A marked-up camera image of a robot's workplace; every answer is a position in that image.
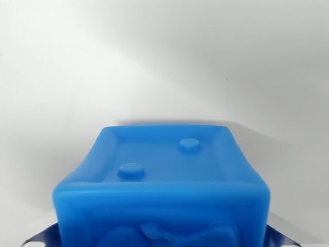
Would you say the black padded gripper right finger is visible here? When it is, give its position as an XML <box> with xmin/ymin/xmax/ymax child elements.
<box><xmin>265</xmin><ymin>223</ymin><xmax>301</xmax><ymax>247</ymax></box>

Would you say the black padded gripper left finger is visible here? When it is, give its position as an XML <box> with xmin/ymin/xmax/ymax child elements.
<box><xmin>22</xmin><ymin>222</ymin><xmax>63</xmax><ymax>247</ymax></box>

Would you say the blue embossed toy cube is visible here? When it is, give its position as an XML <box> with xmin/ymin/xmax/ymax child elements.
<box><xmin>52</xmin><ymin>125</ymin><xmax>271</xmax><ymax>247</ymax></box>

